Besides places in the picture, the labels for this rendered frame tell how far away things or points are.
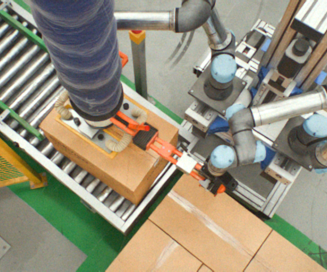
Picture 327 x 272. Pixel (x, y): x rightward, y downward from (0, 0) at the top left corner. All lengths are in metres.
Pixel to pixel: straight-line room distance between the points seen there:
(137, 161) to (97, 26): 1.04
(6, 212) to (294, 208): 2.02
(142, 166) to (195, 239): 0.59
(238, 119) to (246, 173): 1.42
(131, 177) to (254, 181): 1.09
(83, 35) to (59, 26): 0.07
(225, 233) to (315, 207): 0.95
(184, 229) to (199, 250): 0.14
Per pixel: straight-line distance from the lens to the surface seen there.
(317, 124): 1.99
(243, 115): 1.56
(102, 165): 2.15
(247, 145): 1.52
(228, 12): 3.73
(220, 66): 2.00
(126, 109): 2.01
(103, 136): 1.97
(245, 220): 2.54
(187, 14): 1.68
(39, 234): 3.13
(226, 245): 2.51
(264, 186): 2.96
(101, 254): 3.04
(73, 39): 1.25
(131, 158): 2.15
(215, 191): 1.78
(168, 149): 1.82
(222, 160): 1.47
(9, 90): 2.87
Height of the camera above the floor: 3.01
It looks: 71 degrees down
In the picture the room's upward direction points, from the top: 4 degrees clockwise
